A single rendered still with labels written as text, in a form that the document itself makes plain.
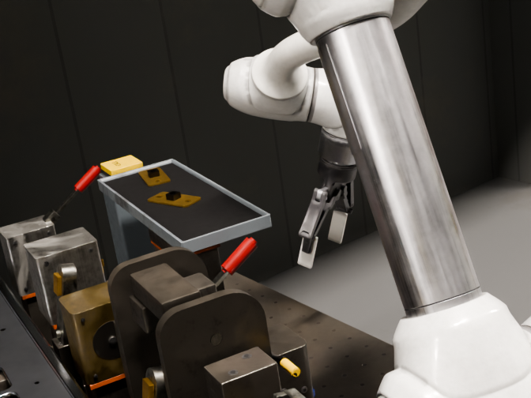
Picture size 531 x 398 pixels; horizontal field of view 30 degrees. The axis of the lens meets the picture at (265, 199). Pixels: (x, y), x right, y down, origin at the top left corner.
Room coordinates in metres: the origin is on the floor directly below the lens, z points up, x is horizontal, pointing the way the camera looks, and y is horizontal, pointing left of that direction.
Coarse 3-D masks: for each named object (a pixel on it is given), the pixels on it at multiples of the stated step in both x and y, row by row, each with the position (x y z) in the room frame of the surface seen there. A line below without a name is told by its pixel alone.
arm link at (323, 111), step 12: (324, 72) 1.78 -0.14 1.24; (324, 84) 1.76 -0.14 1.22; (324, 96) 1.75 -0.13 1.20; (312, 108) 1.75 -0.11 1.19; (324, 108) 1.75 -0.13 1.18; (336, 108) 1.75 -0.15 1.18; (312, 120) 1.77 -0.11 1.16; (324, 120) 1.76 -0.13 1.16; (336, 120) 1.75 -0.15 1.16; (336, 132) 1.77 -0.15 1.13
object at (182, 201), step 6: (162, 192) 1.47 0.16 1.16; (168, 192) 1.47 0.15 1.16; (174, 192) 1.44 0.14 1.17; (150, 198) 1.45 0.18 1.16; (156, 198) 1.45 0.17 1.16; (162, 198) 1.44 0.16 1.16; (168, 198) 1.43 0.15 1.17; (174, 198) 1.42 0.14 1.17; (180, 198) 1.43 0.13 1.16; (186, 198) 1.43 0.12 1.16; (192, 198) 1.42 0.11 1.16; (198, 198) 1.42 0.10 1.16; (162, 204) 1.43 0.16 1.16; (168, 204) 1.42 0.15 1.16; (174, 204) 1.41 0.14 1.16; (180, 204) 1.41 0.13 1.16; (186, 204) 1.40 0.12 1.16; (192, 204) 1.40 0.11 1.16
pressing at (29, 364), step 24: (0, 288) 1.56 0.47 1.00; (0, 312) 1.47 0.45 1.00; (24, 312) 1.45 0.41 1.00; (0, 336) 1.38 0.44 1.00; (24, 336) 1.37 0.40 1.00; (0, 360) 1.30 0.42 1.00; (24, 360) 1.29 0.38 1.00; (48, 360) 1.28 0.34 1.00; (24, 384) 1.22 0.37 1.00; (48, 384) 1.21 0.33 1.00; (72, 384) 1.20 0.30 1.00
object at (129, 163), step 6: (126, 156) 1.71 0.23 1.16; (132, 156) 1.70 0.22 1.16; (108, 162) 1.69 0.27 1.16; (114, 162) 1.68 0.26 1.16; (120, 162) 1.68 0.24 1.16; (126, 162) 1.67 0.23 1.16; (132, 162) 1.67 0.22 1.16; (138, 162) 1.66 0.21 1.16; (102, 168) 1.68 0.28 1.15; (108, 168) 1.65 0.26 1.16; (114, 168) 1.65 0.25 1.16; (120, 168) 1.64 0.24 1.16; (126, 168) 1.65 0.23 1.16; (132, 168) 1.65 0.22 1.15; (108, 174) 1.65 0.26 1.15; (114, 174) 1.64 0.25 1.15
